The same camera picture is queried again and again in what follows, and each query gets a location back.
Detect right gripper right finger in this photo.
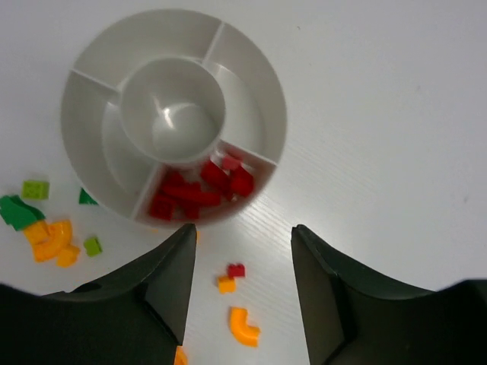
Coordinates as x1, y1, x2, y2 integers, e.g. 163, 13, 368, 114
291, 225, 486, 364

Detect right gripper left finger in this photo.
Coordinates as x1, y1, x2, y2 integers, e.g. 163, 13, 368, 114
1, 224, 196, 364

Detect orange arch lego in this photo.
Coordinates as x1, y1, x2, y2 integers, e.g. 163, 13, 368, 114
229, 307, 261, 348

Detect red lego brick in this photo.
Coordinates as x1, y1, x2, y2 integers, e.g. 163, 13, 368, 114
227, 263, 246, 278

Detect red legos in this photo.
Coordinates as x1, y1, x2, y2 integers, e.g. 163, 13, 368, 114
148, 153, 255, 222

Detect orange curved lego by container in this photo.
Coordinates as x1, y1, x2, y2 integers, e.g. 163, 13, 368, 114
173, 346, 188, 365

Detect lime lego beside cluster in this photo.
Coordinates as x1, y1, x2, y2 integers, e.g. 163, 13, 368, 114
83, 236, 103, 257

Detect yellow orange lego cluster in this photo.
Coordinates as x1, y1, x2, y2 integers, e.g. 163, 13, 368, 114
23, 220, 81, 268

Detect dark green lego brick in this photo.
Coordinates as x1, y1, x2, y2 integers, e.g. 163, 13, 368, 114
78, 188, 98, 205

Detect dark green curved lego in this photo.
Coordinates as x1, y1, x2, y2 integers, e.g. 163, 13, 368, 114
1, 195, 45, 231

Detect lime lego top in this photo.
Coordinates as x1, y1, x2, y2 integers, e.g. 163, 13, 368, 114
21, 180, 50, 200

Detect white round divided container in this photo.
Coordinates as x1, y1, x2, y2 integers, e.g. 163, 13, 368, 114
61, 9, 288, 227

